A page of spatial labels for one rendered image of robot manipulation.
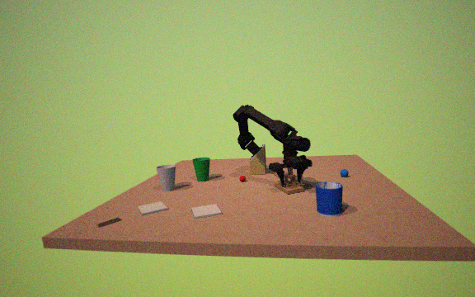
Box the dark blue cup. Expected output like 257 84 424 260
316 182 343 217

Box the green cup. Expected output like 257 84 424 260
192 158 210 182

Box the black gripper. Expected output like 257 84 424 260
269 150 313 185

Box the grey flat square tile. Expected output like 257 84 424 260
191 204 222 219
138 201 167 215

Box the blue ball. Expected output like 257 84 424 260
340 169 349 177

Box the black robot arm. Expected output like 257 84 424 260
233 105 311 169

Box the dark grey cup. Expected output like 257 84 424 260
156 164 176 191

